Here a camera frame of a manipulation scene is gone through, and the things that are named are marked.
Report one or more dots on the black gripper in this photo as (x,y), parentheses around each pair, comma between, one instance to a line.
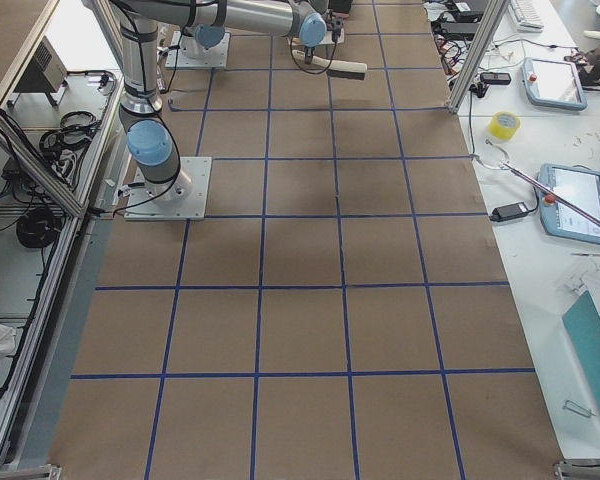
(308,51)

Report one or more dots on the beige hand brush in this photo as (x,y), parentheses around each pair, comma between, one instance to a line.
(332,68)

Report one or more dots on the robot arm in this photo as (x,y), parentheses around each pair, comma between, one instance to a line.
(202,26)

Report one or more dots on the yellow tape roll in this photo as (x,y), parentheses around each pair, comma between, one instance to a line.
(503,126)

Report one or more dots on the white keyboard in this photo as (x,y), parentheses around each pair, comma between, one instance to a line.
(524,16)

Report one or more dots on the blue teach pendant far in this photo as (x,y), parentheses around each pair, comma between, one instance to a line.
(553,84)

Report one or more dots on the blue teach pendant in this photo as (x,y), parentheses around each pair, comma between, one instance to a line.
(553,84)
(579,186)

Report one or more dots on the black power adapter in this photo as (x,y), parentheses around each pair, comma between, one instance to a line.
(509,212)

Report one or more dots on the grey electronics box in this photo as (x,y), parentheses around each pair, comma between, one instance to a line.
(45,74)

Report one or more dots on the blue teach pendant near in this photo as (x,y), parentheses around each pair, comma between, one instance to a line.
(579,186)

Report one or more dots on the teal folder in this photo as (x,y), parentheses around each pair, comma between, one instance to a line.
(582,322)

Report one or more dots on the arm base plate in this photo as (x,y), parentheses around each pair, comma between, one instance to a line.
(189,54)
(186,199)

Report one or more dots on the aluminium frame post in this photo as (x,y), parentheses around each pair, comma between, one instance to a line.
(491,19)

